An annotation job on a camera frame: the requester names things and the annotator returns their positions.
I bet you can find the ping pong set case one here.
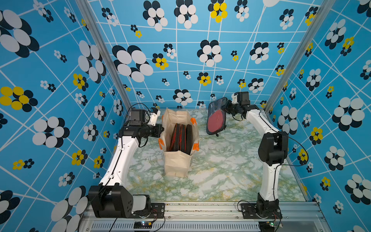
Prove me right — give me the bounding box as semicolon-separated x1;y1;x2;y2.
206;97;228;136

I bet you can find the ping pong set case three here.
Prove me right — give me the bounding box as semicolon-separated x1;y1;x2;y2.
178;124;186;153

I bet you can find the ping pong set case two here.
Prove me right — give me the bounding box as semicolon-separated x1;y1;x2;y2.
185;124;194;155

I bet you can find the beige canvas tote bag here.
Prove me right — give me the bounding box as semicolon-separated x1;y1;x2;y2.
158;109;200;177

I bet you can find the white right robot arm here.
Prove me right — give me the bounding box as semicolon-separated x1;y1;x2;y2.
221;100;288;219

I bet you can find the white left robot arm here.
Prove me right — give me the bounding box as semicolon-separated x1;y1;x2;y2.
88;107;164;218

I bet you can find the left controller board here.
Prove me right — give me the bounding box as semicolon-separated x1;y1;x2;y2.
133;221;153;230

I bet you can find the controller board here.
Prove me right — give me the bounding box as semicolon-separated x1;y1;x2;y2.
133;221;153;230
259;222;275;232

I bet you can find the right controller board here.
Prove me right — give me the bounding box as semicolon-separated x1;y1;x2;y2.
259;222;275;232

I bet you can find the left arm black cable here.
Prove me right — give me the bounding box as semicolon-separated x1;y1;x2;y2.
98;103;154;186

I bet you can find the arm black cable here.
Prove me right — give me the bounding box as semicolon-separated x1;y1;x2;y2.
98;103;154;186
272;134;310;201

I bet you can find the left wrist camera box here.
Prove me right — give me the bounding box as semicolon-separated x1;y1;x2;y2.
129;109;146;123

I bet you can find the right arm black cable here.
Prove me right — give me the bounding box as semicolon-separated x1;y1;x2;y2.
272;134;310;201

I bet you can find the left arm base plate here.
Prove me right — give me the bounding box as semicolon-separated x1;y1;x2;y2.
131;203;166;219

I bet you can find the aluminium front rail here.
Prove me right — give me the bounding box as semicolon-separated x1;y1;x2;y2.
78;202;331;232

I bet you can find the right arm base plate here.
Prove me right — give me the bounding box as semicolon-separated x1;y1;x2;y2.
237;203;282;220

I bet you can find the aluminium left corner post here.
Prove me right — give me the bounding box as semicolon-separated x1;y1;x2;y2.
76;0;131;110

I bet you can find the aluminium corner post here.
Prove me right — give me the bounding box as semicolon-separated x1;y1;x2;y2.
76;0;131;110
264;0;336;115

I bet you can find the aluminium right corner post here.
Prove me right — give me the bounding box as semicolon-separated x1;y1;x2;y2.
264;0;336;115

